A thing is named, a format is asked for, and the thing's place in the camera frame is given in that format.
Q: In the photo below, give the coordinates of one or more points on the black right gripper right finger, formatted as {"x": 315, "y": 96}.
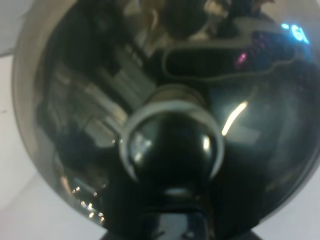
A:
{"x": 251, "y": 236}

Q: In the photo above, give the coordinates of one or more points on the stainless steel teapot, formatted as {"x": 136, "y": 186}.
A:
{"x": 171, "y": 119}

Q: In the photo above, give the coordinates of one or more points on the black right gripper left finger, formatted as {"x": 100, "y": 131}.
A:
{"x": 109, "y": 236}

